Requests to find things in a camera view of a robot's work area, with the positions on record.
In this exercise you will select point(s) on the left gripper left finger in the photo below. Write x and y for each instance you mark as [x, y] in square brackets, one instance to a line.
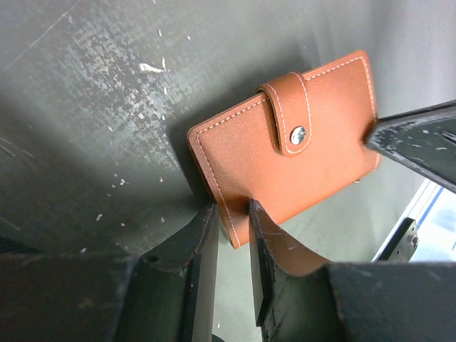
[166, 294]

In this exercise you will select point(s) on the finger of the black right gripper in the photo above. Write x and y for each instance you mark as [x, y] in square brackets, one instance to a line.
[422, 140]

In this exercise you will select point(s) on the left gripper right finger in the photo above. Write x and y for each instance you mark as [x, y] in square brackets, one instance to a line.
[301, 296]

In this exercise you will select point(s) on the brown leather wallet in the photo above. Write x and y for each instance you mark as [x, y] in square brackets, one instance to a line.
[297, 141]

